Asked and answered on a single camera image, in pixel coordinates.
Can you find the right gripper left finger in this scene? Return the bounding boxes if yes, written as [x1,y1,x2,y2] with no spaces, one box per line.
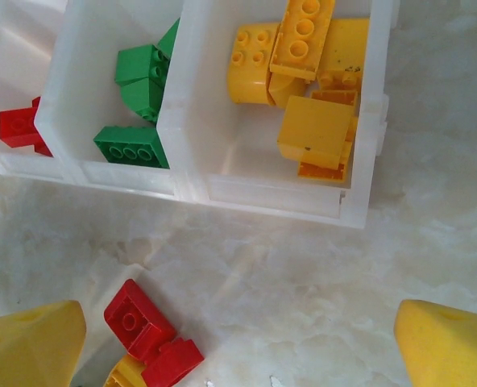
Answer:
[0,299,88,387]

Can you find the white plastic bin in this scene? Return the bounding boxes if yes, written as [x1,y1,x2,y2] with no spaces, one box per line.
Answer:
[156,0,397,232]
[34,0,183,201]
[0,0,68,183]

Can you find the green sloped lego brick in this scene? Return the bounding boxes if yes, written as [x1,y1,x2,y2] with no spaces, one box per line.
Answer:
[118,76,167,124]
[114,43,172,87]

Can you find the small yellow lego brick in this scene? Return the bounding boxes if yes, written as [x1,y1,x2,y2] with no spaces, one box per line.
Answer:
[102,356,151,387]
[296,89,359,189]

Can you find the yellow arch lego brick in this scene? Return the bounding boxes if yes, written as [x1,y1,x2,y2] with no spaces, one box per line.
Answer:
[267,72,308,110]

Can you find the long green lego brick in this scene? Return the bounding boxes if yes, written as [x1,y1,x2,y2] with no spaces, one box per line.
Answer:
[92,125,172,171]

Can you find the tall yellow lego brick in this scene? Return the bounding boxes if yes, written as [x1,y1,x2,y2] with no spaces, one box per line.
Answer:
[315,17,371,91]

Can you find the red sloped lego brick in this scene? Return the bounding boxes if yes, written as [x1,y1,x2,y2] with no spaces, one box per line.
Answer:
[102,278,178,362]

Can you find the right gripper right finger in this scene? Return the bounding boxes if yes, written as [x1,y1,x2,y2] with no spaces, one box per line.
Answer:
[395,298,477,387]

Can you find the yellow rounded lego brick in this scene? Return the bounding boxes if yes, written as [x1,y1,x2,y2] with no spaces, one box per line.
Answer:
[226,22,280,107]

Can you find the yellow sloped lego brick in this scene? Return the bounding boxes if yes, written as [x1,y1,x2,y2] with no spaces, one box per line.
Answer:
[276,94,355,169]

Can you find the long yellow lego brick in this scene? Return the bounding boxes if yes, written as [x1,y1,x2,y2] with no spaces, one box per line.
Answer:
[269,0,338,84]

